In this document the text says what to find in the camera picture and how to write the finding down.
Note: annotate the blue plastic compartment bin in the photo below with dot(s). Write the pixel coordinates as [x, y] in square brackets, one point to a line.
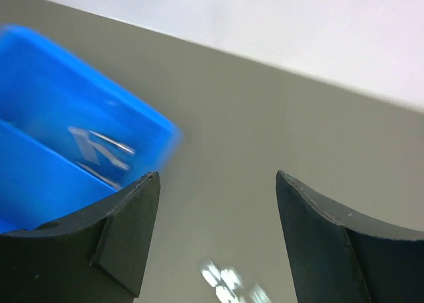
[44, 90]

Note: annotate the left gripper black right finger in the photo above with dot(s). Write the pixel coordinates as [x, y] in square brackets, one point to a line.
[337, 254]

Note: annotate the zinc t-slot nut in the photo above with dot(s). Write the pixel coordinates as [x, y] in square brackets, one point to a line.
[231, 278]
[258, 295]
[227, 295]
[211, 273]

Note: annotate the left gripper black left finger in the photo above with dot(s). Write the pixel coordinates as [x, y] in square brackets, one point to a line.
[96, 254]

